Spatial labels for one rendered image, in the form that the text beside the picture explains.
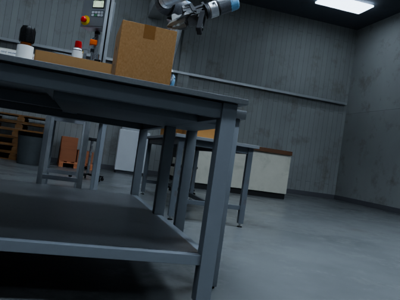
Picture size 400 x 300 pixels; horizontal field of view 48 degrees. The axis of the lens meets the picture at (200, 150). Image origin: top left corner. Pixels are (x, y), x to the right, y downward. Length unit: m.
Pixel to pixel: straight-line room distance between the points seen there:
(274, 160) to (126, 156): 3.42
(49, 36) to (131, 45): 9.54
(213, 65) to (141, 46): 9.84
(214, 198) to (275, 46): 10.88
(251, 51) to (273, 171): 4.07
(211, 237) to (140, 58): 0.81
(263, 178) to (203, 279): 7.48
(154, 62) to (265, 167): 7.34
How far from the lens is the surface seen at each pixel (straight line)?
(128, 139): 10.46
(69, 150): 9.99
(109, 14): 2.90
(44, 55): 1.64
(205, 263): 1.76
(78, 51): 2.39
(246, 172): 4.24
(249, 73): 12.07
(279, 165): 9.30
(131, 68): 1.97
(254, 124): 11.99
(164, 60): 1.99
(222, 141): 1.71
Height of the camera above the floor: 0.58
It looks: 1 degrees up
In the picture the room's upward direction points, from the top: 8 degrees clockwise
